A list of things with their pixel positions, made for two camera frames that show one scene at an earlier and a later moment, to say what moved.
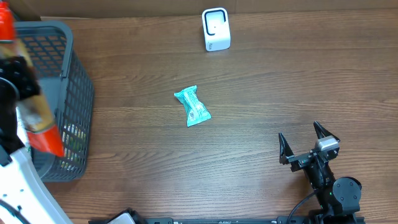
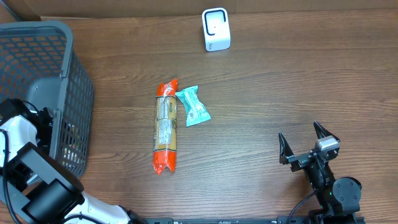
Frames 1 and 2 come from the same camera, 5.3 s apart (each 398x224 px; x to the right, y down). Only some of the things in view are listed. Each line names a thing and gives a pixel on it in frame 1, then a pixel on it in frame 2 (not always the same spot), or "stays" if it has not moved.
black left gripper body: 15,79 → 45,121
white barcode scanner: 216,29 stays
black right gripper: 306,157 stays
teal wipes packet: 196,111 stays
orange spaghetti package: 38,126 → 165,151
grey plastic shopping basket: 69,96 stays
